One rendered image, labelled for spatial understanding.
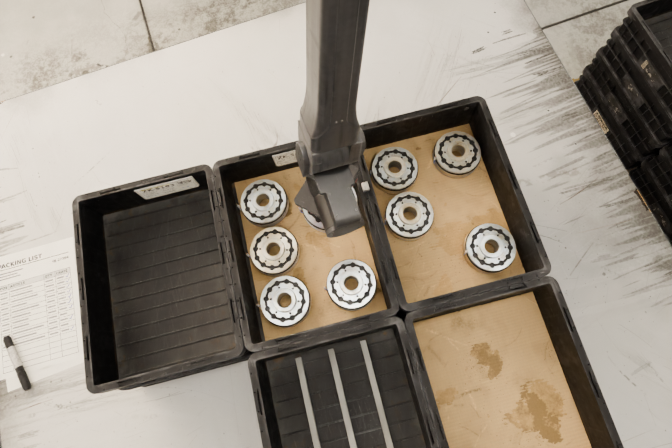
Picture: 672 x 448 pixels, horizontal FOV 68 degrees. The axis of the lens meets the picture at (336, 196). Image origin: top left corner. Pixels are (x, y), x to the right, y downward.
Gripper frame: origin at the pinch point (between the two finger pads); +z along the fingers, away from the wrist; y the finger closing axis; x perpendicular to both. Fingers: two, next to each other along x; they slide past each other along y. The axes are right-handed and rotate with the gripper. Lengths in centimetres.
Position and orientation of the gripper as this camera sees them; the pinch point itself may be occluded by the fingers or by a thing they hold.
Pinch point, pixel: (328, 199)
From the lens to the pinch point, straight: 88.3
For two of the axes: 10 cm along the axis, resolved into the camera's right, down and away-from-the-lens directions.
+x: -8.6, -4.8, 1.7
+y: 5.1, -8.3, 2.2
